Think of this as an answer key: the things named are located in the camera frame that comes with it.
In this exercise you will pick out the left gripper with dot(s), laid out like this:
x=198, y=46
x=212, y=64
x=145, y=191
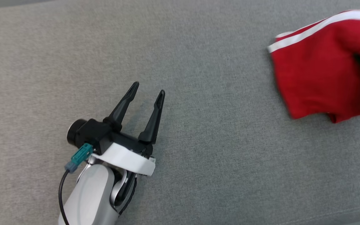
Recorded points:
x=127, y=156

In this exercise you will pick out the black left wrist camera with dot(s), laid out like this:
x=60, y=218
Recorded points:
x=95, y=131

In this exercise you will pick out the grey fabric sofa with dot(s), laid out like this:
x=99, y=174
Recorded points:
x=214, y=93

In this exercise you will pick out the red shorts white trim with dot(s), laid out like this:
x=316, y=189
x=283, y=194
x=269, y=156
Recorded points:
x=317, y=72

